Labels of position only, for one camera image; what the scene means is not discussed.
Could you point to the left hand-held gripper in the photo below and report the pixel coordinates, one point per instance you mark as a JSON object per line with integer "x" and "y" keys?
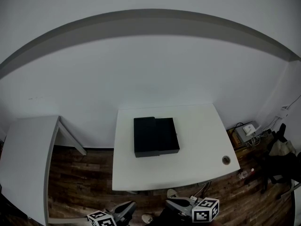
{"x": 103, "y": 220}

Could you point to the black box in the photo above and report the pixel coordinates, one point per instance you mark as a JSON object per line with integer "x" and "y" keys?
{"x": 144, "y": 138}

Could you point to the clear plastic bottle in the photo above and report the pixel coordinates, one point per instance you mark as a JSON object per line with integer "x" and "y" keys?
{"x": 244, "y": 174}

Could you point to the white router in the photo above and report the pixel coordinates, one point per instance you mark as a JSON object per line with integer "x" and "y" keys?
{"x": 249, "y": 129}

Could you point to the grey metal box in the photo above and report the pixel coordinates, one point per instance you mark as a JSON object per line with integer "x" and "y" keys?
{"x": 238, "y": 134}

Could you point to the black plastic tray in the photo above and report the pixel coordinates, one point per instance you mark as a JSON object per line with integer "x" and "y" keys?
{"x": 168, "y": 138}

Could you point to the beige cloth bag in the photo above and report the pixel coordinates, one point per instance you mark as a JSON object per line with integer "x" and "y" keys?
{"x": 282, "y": 148}

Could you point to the black office chair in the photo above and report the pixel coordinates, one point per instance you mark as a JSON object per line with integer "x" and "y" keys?
{"x": 279, "y": 168}

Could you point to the person's black clothing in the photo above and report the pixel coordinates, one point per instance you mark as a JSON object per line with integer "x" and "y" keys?
{"x": 167, "y": 219}

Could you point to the brown cardboard box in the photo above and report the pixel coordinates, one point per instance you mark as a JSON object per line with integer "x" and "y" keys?
{"x": 232, "y": 138}

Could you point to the white wall power socket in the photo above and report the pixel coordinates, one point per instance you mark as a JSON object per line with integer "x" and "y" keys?
{"x": 285, "y": 113}

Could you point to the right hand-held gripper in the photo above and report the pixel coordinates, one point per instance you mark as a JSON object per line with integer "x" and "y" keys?
{"x": 204, "y": 211}

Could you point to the person's left white shoe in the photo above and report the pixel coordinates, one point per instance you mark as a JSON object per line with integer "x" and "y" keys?
{"x": 148, "y": 218}

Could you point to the white rectangular table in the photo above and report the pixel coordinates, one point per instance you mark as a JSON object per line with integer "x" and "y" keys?
{"x": 23, "y": 161}

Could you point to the person's white shoe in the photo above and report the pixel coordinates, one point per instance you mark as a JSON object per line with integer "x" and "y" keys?
{"x": 172, "y": 193}
{"x": 148, "y": 218}

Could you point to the person's right white shoe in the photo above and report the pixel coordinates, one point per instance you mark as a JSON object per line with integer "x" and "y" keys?
{"x": 172, "y": 193}

